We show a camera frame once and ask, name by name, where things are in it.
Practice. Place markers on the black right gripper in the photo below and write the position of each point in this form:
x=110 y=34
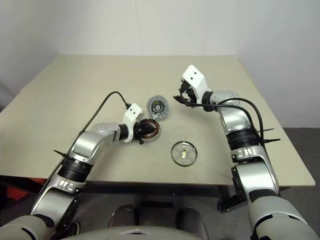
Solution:
x=192 y=96

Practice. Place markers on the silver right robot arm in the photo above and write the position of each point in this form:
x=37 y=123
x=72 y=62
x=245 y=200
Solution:
x=235 y=117

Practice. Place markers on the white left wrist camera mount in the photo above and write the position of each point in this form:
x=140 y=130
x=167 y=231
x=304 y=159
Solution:
x=133 y=111

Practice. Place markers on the dark rounded shape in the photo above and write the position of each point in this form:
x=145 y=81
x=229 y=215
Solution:
x=123 y=215

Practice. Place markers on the black table frame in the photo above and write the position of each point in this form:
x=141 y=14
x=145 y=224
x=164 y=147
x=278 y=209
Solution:
x=150 y=188

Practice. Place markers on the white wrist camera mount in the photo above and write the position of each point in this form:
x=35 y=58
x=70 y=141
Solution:
x=133 y=111
x=193 y=75

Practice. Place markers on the black spoked motor cover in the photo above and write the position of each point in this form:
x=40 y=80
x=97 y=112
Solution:
x=184 y=153

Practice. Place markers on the grey robot torso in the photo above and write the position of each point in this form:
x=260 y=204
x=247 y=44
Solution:
x=100 y=233

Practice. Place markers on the motor stator with copper windings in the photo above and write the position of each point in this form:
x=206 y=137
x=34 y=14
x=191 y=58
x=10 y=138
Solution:
x=156 y=136

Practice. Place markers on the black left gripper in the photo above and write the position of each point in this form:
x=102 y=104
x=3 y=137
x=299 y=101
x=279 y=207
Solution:
x=140 y=130

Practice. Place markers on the red cloth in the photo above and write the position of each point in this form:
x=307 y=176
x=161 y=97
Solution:
x=20 y=192

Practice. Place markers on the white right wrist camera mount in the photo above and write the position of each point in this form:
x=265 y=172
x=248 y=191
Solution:
x=193 y=75

